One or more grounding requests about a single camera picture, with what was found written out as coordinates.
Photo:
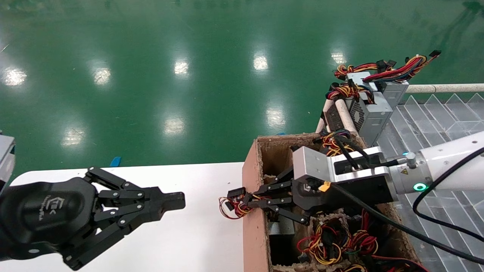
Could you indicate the short white rack pipe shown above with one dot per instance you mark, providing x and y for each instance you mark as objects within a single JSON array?
[
  {"x": 324, "y": 113},
  {"x": 346, "y": 117}
]

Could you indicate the long white rack pipe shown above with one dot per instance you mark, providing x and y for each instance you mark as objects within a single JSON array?
[{"x": 446, "y": 88}]

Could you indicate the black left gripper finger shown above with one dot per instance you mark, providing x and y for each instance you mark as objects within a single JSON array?
[
  {"x": 128, "y": 193},
  {"x": 121, "y": 230}
]

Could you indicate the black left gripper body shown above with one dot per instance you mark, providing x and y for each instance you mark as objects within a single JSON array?
[{"x": 41, "y": 215}]

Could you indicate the brown cardboard divider box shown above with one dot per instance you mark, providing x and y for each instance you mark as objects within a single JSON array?
[{"x": 255, "y": 226}]

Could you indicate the blue tape piece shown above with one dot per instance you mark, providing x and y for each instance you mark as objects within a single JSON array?
[{"x": 115, "y": 161}]

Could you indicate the clear plastic ridged rack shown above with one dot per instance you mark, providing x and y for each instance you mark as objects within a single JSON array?
[{"x": 416, "y": 121}]

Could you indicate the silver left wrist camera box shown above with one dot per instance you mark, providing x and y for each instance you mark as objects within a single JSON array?
[{"x": 5, "y": 158}]

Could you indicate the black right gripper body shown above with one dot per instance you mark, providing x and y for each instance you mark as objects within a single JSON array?
[{"x": 363, "y": 192}]

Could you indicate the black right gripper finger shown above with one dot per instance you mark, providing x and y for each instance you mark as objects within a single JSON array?
[
  {"x": 280, "y": 206},
  {"x": 278, "y": 185}
]

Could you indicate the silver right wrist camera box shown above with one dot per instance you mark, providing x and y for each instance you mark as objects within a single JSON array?
[{"x": 312, "y": 164}]

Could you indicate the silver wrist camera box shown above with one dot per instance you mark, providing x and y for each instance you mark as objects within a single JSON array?
[
  {"x": 5, "y": 158},
  {"x": 312, "y": 164}
]

